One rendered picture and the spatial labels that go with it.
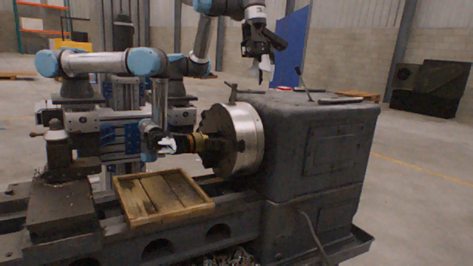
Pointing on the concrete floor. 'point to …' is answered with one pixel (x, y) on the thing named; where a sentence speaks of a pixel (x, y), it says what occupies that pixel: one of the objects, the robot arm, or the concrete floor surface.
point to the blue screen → (294, 20)
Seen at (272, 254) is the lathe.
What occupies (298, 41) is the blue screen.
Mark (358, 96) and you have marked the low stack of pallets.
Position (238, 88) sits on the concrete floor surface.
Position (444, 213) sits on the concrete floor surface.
